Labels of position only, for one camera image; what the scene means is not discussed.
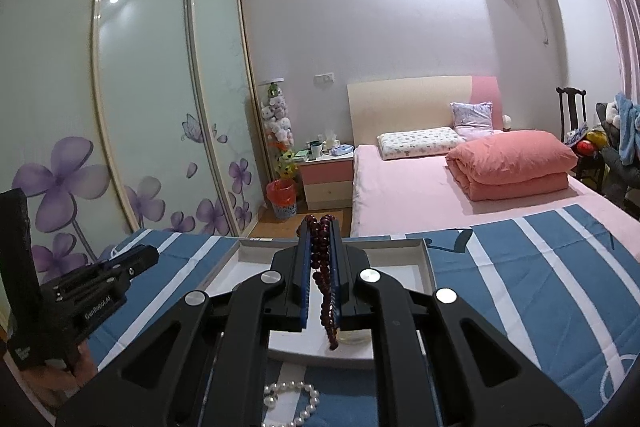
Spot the light blue garment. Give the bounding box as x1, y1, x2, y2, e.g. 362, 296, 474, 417
615, 93, 640, 165

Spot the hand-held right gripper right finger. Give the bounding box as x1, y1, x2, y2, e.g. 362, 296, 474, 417
330, 219, 586, 427

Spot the white patterned pillow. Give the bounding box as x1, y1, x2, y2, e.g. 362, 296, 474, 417
376, 126, 466, 159

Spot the lilac pillow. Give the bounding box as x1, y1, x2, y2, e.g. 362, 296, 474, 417
450, 102, 493, 140

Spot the white pearl bracelet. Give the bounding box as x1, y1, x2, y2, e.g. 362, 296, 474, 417
263, 381, 321, 427

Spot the grey shallow cardboard tray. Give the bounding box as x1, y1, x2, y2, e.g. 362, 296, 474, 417
197, 237, 436, 370

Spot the folded salmon quilt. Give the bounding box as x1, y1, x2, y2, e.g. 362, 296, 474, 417
445, 130, 578, 202

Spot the pink curtain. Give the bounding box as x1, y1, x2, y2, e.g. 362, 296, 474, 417
582, 0, 640, 102

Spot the grey white plush toy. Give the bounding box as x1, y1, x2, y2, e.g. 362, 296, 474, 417
602, 102, 624, 128

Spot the dark wooden chair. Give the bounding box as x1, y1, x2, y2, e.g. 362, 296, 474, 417
556, 87, 606, 192

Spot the dark red bead bracelet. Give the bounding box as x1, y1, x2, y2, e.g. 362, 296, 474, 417
298, 214, 343, 352

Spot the person's left hand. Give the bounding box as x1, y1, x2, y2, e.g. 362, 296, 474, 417
22, 347, 98, 410

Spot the floral sliding door wardrobe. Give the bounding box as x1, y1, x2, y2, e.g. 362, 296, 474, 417
0, 0, 266, 298

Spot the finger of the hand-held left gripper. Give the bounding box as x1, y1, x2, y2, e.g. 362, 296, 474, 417
102, 244, 160, 288

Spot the pink beige nightstand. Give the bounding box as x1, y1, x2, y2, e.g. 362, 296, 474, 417
297, 154, 355, 210

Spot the bed with pink sheet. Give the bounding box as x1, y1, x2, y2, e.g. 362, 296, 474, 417
350, 142, 640, 240

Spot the plush toy tower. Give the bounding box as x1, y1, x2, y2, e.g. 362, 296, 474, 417
258, 79, 296, 180

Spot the blue white striped cloth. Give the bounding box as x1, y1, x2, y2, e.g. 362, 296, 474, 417
65, 202, 640, 427

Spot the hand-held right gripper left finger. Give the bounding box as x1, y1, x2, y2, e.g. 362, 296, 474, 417
55, 216, 313, 427

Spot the beige and pink headboard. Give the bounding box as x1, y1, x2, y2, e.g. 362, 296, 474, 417
346, 75, 502, 145

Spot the red trash bin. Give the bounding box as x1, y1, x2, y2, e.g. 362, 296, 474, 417
266, 179, 298, 220

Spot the dark grey armchair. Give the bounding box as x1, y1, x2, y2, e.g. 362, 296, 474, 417
600, 146, 640, 208

